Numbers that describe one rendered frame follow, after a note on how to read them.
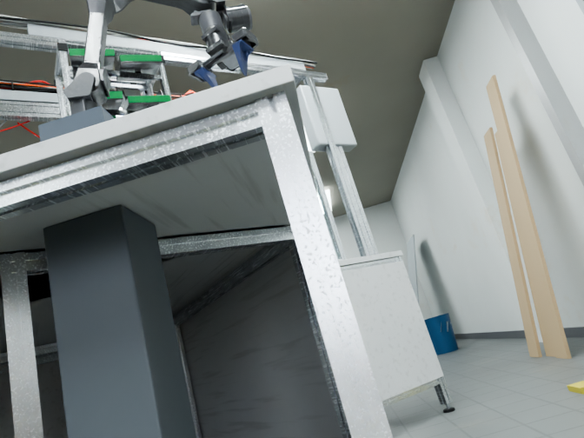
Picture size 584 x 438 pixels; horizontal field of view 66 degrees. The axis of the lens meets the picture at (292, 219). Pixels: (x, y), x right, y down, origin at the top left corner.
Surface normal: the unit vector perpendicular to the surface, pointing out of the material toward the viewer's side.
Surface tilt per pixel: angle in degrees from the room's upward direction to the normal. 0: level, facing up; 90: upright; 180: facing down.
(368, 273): 90
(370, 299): 90
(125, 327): 90
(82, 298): 90
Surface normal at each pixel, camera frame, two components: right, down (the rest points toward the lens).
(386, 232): -0.11, -0.26
